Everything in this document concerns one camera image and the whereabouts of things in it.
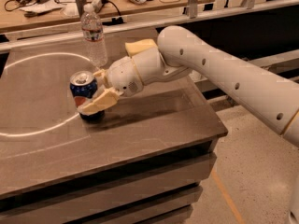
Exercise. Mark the yellow sponge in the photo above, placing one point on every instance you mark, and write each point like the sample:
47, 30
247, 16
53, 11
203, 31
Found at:
139, 46

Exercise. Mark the black tool with cable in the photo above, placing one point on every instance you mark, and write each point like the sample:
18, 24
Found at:
11, 5

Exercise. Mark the metal rail frame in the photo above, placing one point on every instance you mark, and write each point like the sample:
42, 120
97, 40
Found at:
183, 10

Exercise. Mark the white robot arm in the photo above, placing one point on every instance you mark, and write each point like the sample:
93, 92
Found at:
272, 99

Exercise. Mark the grey counter cabinet with drawers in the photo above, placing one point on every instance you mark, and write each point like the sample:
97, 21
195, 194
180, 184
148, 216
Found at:
143, 163

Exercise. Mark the clear plastic water bottle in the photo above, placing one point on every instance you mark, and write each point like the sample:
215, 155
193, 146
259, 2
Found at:
93, 34

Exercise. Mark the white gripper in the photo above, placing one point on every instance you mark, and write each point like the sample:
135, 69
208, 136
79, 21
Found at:
122, 76

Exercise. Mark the blue pepsi can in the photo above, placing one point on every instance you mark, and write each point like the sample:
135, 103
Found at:
83, 86

